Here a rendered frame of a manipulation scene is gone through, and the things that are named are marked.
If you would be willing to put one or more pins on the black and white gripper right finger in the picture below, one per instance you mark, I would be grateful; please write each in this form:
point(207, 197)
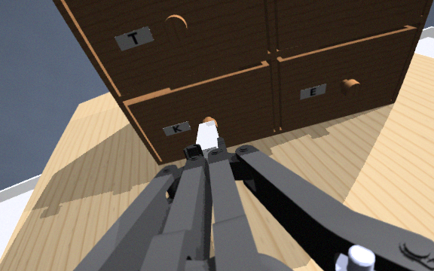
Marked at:
point(336, 237)

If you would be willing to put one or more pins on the brown wooden chest of drawers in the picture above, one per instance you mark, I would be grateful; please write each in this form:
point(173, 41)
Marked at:
point(416, 23)

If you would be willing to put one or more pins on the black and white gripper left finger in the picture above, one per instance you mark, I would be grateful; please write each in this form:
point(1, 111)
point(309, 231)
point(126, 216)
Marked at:
point(156, 233)

